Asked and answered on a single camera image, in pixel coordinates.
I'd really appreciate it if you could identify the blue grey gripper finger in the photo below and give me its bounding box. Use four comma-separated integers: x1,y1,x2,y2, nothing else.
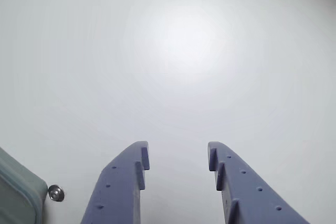
207,141,312,224
80,141,151,224

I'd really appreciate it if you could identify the grey plastic container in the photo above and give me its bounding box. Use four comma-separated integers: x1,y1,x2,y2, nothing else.
0,146,48,224

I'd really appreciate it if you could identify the silver screw head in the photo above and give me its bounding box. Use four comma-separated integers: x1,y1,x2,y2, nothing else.
48,184,65,202

